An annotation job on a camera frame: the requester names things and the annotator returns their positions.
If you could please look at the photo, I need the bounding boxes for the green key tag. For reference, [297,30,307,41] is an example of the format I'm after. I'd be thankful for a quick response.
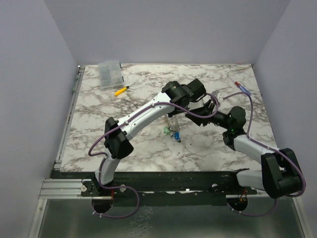
[164,127,171,135]

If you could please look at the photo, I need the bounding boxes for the blue key tag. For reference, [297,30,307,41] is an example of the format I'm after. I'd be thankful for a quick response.
[173,131,181,142]

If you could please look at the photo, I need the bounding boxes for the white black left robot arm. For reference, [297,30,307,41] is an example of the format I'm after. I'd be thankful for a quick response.
[88,79,219,196]

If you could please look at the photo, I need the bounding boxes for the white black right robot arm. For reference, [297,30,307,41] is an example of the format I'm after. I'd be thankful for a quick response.
[185,106,303,198]

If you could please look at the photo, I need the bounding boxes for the red blue screwdriver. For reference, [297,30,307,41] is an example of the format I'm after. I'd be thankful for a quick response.
[228,75,251,95]

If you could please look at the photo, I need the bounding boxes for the yellow black screwdriver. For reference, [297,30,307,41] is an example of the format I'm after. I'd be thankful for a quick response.
[114,86,129,96]

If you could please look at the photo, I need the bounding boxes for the clear plastic parts box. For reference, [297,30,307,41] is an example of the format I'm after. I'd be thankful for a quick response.
[98,60,124,89]

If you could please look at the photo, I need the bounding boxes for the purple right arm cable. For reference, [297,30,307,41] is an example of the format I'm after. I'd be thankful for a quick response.
[221,92,307,217]

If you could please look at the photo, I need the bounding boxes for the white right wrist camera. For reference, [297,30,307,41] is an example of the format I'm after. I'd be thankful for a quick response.
[213,91,224,104]

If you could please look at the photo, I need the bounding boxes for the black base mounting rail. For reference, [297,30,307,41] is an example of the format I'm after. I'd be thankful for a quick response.
[51,170,256,206]

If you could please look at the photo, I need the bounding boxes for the aluminium extrusion frame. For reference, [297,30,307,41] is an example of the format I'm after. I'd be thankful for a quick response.
[27,64,86,238]

